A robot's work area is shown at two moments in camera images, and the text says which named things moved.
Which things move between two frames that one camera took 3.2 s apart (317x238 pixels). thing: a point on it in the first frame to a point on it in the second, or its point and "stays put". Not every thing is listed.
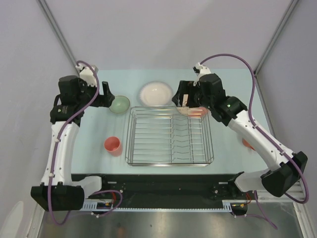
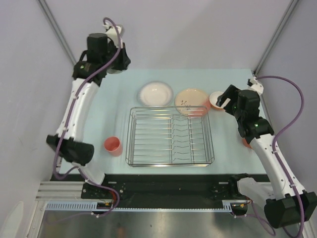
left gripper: x=104 y=100 to x=125 y=60
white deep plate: x=155 y=93 stays put
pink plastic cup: x=113 y=146 stays put
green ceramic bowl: x=120 y=104 to x=111 y=71
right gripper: x=178 y=97 to x=228 y=93
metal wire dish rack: x=160 y=136 stays put
